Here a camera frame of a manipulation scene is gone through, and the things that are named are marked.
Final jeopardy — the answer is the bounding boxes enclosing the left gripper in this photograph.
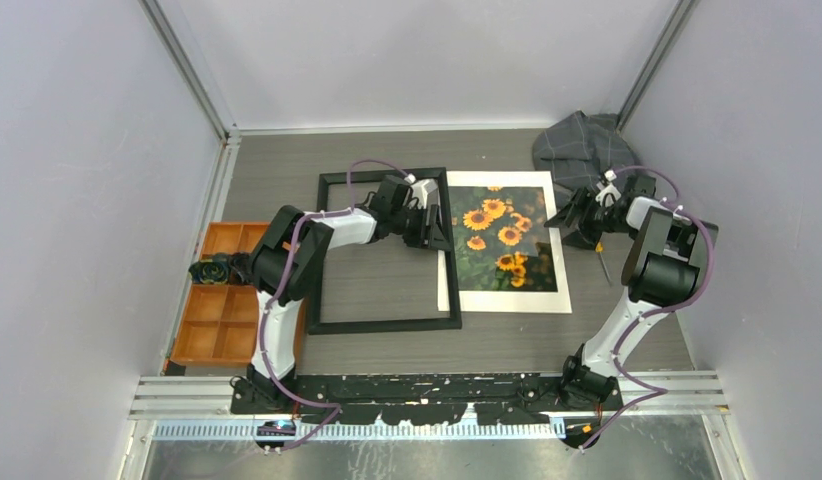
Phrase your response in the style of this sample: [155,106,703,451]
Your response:
[392,206,452,254]

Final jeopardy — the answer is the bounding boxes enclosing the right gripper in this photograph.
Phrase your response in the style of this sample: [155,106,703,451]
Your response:
[543,187,638,250]

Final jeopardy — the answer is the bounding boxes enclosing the yellow handled screwdriver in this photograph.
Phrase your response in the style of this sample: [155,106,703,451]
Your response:
[595,242,614,286]

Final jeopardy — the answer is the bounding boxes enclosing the sunflower photo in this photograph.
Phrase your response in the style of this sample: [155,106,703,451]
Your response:
[447,171,573,314]

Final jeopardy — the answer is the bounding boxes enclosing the black picture frame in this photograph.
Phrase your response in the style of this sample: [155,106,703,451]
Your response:
[304,167,462,335]

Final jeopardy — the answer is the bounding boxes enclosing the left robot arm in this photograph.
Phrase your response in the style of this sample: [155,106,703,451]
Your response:
[246,168,462,414]

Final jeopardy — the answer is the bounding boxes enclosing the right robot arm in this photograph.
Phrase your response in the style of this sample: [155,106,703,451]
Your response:
[546,167,719,411]

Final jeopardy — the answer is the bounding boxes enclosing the grey checked cloth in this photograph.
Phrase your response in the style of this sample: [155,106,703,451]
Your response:
[531,111,639,204]

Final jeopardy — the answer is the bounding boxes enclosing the orange wooden divided tray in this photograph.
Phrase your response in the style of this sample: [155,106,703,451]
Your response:
[166,222,268,374]

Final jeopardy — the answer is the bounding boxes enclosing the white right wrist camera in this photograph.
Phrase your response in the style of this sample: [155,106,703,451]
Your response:
[595,169,621,208]

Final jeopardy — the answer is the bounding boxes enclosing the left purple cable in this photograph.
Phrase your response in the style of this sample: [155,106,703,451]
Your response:
[255,158,416,454]

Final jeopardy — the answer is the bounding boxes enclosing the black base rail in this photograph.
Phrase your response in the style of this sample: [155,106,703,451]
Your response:
[229,373,623,426]

